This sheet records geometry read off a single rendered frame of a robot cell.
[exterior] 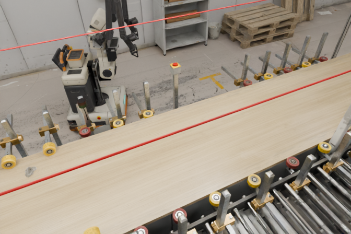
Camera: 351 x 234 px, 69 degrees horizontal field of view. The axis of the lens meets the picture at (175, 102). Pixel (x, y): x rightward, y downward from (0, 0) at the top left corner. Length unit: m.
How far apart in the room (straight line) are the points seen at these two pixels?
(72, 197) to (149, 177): 0.47
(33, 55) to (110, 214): 3.52
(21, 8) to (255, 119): 3.56
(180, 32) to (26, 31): 2.62
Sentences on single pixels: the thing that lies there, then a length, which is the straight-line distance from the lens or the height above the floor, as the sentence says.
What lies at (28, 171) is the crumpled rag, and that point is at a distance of 1.95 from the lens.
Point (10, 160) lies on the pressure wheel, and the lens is 1.99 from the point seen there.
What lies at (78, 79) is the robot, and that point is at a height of 0.78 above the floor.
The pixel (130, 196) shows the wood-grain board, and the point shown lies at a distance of 1.64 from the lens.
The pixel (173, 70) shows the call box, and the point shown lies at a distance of 2.05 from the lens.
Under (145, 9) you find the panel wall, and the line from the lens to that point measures 4.74.
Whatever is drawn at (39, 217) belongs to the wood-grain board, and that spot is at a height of 0.90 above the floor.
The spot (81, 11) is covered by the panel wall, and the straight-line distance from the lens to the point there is 4.49.
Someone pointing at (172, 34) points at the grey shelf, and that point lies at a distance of 5.11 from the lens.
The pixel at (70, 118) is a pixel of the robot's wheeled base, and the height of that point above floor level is 0.26.
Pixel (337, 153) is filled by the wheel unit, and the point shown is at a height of 0.98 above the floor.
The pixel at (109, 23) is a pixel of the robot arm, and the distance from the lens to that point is 2.56.
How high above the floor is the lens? 2.30
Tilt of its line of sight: 40 degrees down
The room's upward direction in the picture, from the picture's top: 1 degrees counter-clockwise
